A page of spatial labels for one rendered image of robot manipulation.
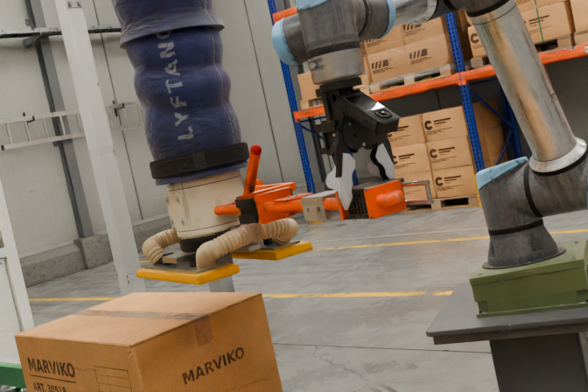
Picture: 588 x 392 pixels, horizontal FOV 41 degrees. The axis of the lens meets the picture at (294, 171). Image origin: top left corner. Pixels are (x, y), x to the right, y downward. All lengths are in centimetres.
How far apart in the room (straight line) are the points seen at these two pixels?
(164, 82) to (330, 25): 54
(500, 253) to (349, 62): 105
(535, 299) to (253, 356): 74
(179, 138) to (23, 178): 998
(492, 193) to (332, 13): 103
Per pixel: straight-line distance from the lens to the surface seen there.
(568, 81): 1034
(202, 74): 171
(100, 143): 505
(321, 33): 127
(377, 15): 137
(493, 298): 213
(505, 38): 193
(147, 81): 172
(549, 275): 209
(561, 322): 204
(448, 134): 966
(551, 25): 899
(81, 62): 510
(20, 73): 1189
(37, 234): 1165
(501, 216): 217
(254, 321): 200
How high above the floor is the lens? 133
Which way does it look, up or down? 3 degrees down
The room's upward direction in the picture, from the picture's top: 12 degrees counter-clockwise
